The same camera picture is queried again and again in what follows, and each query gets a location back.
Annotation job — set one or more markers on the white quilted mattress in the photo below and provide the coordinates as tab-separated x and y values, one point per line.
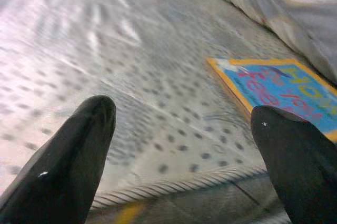
105	63

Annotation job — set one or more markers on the white pillow with tree print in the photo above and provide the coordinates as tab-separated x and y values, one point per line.
295	24

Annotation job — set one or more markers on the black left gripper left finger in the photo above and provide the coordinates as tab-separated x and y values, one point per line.
58	168

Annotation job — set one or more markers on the blue children's board book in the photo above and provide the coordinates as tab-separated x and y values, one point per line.
284	90

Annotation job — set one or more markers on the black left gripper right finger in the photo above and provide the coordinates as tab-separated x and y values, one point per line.
297	171

